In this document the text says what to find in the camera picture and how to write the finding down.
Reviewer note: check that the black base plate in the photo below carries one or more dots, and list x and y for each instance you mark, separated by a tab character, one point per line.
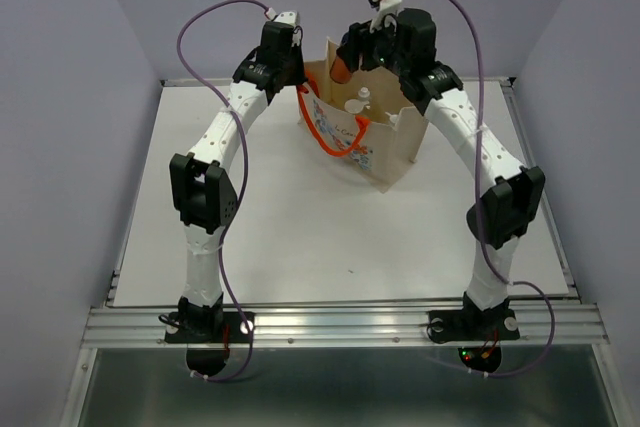
480	335
209	349

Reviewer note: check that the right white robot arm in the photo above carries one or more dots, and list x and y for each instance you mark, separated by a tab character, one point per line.
507	193

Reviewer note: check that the peach conical squeeze bottle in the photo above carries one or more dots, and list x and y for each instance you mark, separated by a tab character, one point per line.
359	103

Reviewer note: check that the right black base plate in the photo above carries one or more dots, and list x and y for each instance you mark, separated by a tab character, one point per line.
480	335

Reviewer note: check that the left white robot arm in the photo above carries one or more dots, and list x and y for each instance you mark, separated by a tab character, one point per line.
202	191

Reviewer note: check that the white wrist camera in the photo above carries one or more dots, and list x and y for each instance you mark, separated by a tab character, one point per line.
383	8
291	18

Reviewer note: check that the green liquid soap bottle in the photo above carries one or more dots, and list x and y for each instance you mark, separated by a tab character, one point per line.
392	119

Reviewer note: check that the orange bottle blue cap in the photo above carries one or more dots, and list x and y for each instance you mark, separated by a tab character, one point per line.
339	71

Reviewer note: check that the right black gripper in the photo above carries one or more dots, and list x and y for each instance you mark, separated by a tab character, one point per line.
358	36

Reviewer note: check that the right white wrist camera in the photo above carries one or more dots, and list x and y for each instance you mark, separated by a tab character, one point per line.
383	8

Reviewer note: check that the cream canvas bag orange handles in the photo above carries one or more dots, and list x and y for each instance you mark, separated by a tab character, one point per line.
380	152

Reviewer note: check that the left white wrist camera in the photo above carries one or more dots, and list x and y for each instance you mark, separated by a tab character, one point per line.
291	18

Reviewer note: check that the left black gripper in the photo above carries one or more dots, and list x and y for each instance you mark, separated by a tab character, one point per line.
297	76

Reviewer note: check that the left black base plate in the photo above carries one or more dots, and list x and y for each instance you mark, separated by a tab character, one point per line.
209	349

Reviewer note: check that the aluminium frame rail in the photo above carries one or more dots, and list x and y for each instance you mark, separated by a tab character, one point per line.
340	279

